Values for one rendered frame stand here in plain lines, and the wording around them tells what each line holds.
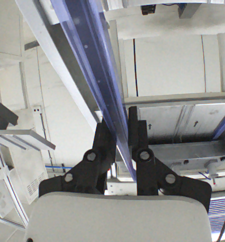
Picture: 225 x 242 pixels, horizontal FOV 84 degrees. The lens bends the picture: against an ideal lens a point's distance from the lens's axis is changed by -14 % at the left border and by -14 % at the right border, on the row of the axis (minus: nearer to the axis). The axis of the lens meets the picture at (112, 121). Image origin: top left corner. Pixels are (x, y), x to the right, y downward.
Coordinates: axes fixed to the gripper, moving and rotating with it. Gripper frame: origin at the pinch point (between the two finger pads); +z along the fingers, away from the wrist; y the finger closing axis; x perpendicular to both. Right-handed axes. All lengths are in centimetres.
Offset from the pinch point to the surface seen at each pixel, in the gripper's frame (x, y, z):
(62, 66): 2.3, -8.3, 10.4
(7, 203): -79, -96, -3
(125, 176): -39.8, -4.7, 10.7
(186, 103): -9.9, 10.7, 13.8
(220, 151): -26.1, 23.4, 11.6
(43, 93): -99, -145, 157
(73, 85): -1.5, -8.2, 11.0
